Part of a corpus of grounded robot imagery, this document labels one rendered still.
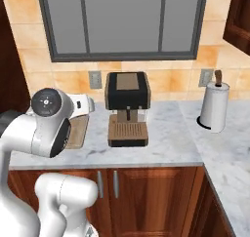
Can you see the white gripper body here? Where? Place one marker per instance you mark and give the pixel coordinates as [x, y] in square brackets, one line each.
[89, 104]

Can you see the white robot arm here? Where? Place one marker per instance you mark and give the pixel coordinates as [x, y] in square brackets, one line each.
[49, 130]

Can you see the brown wooden cutting board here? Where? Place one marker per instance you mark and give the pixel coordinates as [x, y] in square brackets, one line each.
[77, 132]

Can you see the black and brown coffee machine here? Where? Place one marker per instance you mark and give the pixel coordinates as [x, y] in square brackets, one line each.
[127, 94]

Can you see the dark wooden tall cabinet panel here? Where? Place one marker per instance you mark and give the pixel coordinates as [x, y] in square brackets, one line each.
[11, 68]

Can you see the grey framed window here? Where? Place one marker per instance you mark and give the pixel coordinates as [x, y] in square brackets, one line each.
[123, 19]

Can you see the white paper towel roll holder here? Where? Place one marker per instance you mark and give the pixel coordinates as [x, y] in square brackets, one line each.
[215, 107]

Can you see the brown wooden corner cupboard run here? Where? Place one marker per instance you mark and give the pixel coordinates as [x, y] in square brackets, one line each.
[208, 215]

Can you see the grey wall outlet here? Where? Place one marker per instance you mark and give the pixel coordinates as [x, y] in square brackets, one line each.
[205, 77]
[95, 80]

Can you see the dark wooden wall cupboard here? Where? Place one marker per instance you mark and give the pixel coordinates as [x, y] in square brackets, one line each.
[239, 16]

